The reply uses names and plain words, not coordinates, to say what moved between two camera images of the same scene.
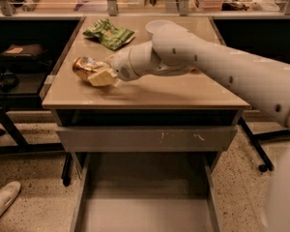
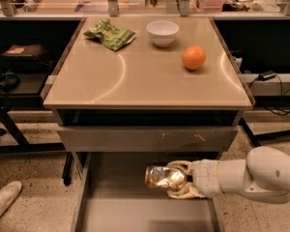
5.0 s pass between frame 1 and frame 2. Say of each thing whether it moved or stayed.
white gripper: moved
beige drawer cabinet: stayed
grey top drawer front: stayed
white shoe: stayed
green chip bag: stayed
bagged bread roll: moved
